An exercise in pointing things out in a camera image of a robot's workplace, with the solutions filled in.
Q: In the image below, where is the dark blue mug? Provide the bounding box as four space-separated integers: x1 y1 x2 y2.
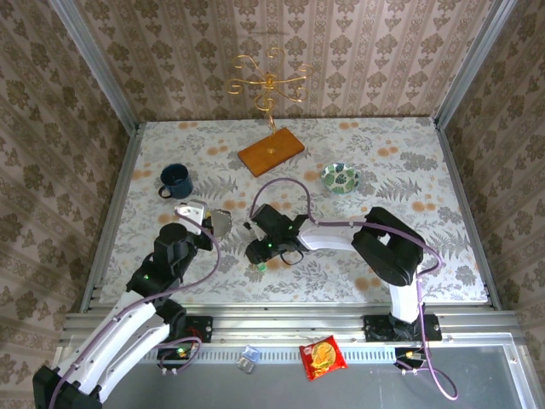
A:
158 164 195 200

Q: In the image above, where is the floral table cover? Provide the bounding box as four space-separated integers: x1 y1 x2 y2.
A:
91 118 491 306

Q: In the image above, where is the leaf pattern bowl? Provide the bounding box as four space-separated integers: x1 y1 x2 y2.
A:
320 162 359 196

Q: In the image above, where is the red snack packet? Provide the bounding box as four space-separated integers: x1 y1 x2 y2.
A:
298 335 348 382

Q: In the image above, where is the grey metal shelf panel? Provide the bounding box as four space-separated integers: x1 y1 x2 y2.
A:
63 344 529 409

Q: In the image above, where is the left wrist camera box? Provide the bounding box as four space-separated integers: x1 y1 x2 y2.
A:
174 199 210 234

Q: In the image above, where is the gold wire stand wooden base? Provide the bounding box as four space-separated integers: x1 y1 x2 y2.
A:
227 47 314 179

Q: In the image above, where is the aluminium side rail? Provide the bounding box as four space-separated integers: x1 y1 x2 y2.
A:
80 123 144 312
433 118 502 310

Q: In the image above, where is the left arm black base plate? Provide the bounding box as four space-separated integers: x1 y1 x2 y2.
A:
137 315 214 343

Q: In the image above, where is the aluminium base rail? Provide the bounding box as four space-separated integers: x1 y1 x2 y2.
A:
59 304 525 346

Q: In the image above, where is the slotted grey cable duct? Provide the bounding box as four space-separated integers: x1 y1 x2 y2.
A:
74 347 399 363

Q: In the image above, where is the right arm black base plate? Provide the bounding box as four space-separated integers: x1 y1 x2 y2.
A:
364 314 443 342

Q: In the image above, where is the aluminium frame post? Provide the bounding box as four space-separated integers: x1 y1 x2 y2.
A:
433 0 519 129
49 0 140 133

